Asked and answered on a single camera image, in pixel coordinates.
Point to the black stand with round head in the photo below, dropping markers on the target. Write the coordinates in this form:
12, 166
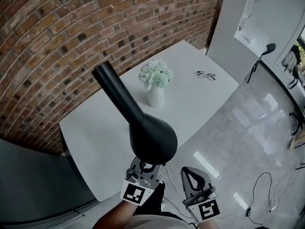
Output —
269, 48

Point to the person's left forearm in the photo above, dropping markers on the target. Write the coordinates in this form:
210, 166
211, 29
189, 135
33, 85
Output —
114, 216

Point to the pale green flower bunch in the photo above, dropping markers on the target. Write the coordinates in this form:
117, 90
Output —
155, 76

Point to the person's black trousers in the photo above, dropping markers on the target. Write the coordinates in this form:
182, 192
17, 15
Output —
156, 199

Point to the black tripod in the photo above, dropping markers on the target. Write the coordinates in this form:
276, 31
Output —
299, 118

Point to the black desk lamp head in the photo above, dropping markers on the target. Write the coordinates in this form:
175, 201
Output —
152, 139

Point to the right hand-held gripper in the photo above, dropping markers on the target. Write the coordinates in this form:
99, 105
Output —
205, 206

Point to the white wall shelf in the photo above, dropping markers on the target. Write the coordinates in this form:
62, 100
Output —
247, 20

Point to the grey cabinet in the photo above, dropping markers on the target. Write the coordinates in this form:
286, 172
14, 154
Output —
40, 185

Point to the grey backpack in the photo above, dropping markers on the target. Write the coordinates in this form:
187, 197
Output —
289, 61

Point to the white ribbed vase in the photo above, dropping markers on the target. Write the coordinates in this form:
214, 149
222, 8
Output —
156, 98

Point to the cardboard box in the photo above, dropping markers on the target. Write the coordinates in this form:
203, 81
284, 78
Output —
297, 139

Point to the person's beige shirt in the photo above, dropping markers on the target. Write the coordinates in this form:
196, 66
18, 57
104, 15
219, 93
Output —
157, 222

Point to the black-rimmed eyeglasses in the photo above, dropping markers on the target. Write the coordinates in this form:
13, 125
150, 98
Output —
206, 75

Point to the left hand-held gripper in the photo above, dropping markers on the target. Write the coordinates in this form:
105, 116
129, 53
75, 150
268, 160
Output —
134, 192

